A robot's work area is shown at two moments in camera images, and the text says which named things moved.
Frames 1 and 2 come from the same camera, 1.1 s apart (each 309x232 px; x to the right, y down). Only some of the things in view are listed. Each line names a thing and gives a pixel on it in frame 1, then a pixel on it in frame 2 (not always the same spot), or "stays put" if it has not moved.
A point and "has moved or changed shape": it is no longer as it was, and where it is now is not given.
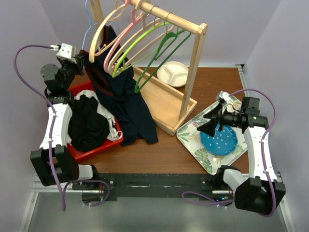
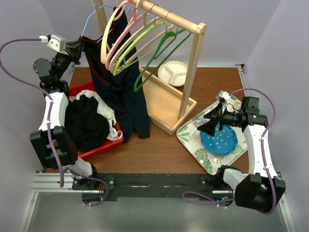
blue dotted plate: x=224 y=142 stays put
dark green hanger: x=167 y=41 stays put
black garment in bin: x=88 y=128 stays put
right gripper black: x=209 y=127 stays put
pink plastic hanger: x=135 y=19 stays put
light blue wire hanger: x=90 y=23 -> x=95 y=8
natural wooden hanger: x=91 y=52 -> x=117 y=15
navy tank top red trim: x=112 y=76 has moved or changed shape
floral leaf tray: x=189 y=138 stays put
